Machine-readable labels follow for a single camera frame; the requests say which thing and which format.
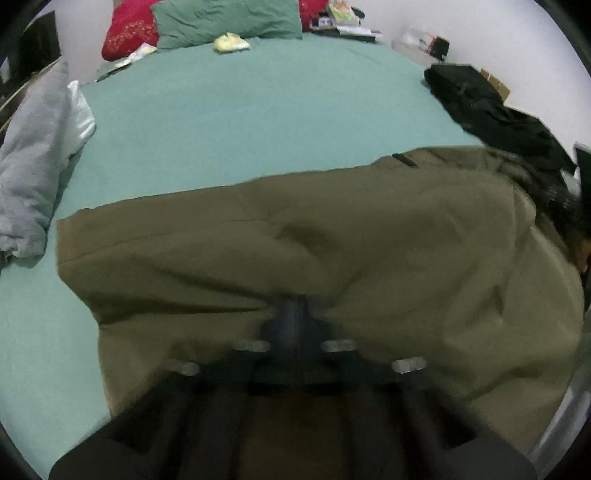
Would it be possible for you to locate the cardboard box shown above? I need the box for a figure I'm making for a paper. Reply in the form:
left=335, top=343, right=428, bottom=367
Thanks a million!
left=478, top=68, right=513, bottom=103

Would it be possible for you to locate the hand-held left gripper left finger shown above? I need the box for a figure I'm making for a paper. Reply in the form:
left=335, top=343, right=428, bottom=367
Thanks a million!
left=48, top=295, right=294, bottom=480

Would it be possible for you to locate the bed with green sheet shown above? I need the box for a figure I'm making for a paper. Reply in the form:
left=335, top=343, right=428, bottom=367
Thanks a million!
left=0, top=34, right=587, bottom=480

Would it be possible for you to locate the white nightstand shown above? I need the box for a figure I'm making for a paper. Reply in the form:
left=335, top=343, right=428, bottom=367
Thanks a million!
left=391, top=39, right=445, bottom=64

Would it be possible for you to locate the black garment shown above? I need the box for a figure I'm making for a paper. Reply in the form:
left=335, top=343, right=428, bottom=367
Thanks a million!
left=423, top=64, right=579, bottom=188

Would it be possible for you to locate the white satin cloth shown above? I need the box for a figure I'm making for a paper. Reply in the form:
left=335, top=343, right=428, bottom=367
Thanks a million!
left=68, top=80, right=97, bottom=156

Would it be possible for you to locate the white paper sheet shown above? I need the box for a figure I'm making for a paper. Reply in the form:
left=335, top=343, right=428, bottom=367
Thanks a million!
left=95, top=43, right=158, bottom=82

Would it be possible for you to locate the white box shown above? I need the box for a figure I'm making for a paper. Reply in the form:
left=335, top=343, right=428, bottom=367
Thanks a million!
left=399, top=26, right=435, bottom=52

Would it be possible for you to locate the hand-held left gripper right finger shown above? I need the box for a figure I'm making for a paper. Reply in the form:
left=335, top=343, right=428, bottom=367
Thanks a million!
left=292, top=295, right=539, bottom=480

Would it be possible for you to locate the pile of papers and books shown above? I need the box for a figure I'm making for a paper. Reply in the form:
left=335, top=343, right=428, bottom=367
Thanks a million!
left=308, top=16, right=383, bottom=44

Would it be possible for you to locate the green snack box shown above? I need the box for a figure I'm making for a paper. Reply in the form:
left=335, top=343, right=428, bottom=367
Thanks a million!
left=326, top=0, right=360, bottom=27

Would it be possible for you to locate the beige computer desk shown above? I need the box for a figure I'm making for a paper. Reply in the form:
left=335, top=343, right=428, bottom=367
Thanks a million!
left=0, top=54, right=66, bottom=131

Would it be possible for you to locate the black computer tower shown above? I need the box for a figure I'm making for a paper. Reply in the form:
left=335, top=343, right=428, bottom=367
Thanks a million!
left=17, top=11, right=62, bottom=71

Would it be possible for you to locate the grey crumpled clothing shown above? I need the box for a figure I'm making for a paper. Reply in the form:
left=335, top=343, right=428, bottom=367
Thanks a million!
left=0, top=60, right=78, bottom=269

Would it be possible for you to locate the small yellow cloth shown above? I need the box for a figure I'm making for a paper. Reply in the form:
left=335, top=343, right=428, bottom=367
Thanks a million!
left=213, top=32, right=251, bottom=53

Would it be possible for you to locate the olive green hooded jacket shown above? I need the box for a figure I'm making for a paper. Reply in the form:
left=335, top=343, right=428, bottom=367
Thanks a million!
left=55, top=145, right=587, bottom=459

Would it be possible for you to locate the green pillow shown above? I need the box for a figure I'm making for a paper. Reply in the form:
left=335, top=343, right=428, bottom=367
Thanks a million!
left=151, top=0, right=304, bottom=51

